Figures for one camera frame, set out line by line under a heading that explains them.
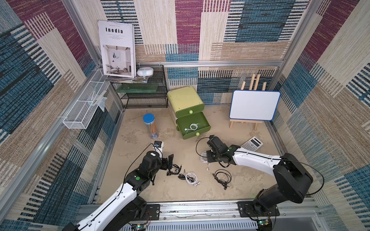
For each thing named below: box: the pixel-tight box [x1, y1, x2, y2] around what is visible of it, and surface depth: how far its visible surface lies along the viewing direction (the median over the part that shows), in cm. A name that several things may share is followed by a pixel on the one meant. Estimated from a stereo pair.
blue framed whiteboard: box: [229, 89, 282, 122], surface depth 98 cm
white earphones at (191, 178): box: [185, 171, 200, 187], surface depth 85 cm
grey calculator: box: [240, 136, 264, 152], surface depth 98 cm
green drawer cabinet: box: [167, 86, 212, 140], surface depth 97 cm
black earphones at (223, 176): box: [212, 168, 232, 191], surface depth 87 cm
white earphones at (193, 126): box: [184, 123, 200, 135], surface depth 99 cm
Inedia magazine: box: [97, 19, 137, 79], surface depth 79 cm
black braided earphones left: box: [166, 163, 186, 180], surface depth 88 cm
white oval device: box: [136, 66, 155, 77], surface depth 89 cm
